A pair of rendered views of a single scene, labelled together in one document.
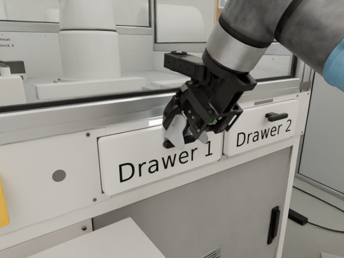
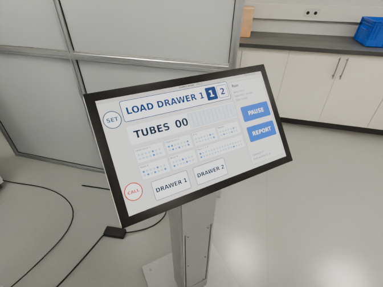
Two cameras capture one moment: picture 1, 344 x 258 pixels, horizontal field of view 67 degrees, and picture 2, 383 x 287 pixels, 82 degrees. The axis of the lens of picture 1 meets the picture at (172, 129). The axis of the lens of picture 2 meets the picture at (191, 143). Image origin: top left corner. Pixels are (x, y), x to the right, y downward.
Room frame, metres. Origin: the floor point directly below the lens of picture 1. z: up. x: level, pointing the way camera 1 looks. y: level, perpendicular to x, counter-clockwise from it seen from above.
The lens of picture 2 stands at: (0.50, -0.54, 1.40)
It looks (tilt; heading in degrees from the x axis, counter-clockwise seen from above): 36 degrees down; 314
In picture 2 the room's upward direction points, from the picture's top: straight up
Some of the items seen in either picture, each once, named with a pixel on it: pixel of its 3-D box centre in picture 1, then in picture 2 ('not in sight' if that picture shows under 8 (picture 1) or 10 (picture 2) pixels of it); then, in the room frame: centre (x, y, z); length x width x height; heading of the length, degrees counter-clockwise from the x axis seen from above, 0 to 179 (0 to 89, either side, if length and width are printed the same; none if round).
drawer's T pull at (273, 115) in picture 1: (274, 116); not in sight; (0.67, -0.27, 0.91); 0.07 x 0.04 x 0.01; 125
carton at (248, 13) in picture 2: not in sight; (233, 20); (2.14, -2.96, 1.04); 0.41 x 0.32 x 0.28; 29
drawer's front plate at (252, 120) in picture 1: (264, 125); not in sight; (0.69, -0.25, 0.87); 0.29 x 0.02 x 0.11; 125
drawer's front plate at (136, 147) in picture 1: (168, 150); not in sight; (0.51, 0.01, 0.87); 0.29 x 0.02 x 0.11; 125
